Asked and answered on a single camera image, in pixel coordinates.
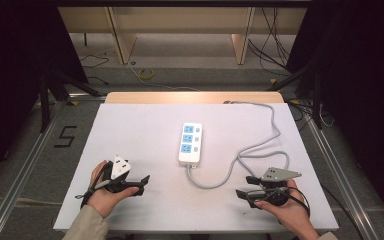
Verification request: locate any grey power strip cable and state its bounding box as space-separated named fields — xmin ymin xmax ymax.
xmin=186 ymin=100 xmax=291 ymax=191

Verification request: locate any person's left hand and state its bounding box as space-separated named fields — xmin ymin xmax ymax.
xmin=86 ymin=160 xmax=141 ymax=220

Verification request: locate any yellow cable coil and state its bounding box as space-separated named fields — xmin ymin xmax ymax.
xmin=137 ymin=67 xmax=155 ymax=81

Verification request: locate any dark curtain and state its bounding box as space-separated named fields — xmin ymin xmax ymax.
xmin=285 ymin=0 xmax=384 ymax=231
xmin=0 ymin=0 xmax=90 ymax=196

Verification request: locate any person's right hand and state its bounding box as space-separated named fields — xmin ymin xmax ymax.
xmin=254 ymin=179 xmax=320 ymax=240

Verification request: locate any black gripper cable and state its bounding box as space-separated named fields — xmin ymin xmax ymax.
xmin=246 ymin=185 xmax=312 ymax=218
xmin=74 ymin=161 xmax=115 ymax=210

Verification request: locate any black metal stand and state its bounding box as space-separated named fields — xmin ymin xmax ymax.
xmin=37 ymin=64 xmax=103 ymax=135
xmin=265 ymin=58 xmax=325 ymax=131

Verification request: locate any white floor cable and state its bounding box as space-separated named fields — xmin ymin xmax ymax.
xmin=129 ymin=63 xmax=199 ymax=92

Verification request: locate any white foam mat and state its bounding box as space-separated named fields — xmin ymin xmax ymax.
xmin=52 ymin=102 xmax=340 ymax=233

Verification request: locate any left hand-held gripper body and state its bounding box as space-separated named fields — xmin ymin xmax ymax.
xmin=101 ymin=154 xmax=138 ymax=194

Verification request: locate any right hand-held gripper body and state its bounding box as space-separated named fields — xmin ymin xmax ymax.
xmin=256 ymin=166 xmax=303 ymax=206

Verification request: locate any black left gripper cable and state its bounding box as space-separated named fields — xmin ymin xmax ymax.
xmin=74 ymin=161 xmax=115 ymax=210

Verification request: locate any white power strip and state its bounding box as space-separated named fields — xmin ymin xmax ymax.
xmin=178 ymin=122 xmax=204 ymax=165

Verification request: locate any bundle of black floor cables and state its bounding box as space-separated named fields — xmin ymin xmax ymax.
xmin=247 ymin=6 xmax=302 ymax=78

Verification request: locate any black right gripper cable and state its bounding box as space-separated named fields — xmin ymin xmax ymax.
xmin=246 ymin=185 xmax=312 ymax=218

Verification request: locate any light wooden desk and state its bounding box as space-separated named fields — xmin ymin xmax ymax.
xmin=57 ymin=6 xmax=308 ymax=66

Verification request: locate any thin black floor cable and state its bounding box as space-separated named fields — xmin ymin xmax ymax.
xmin=79 ymin=52 xmax=111 ymax=70

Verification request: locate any aluminium floor rail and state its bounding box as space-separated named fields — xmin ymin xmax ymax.
xmin=0 ymin=98 xmax=68 ymax=240
xmin=299 ymin=109 xmax=382 ymax=240

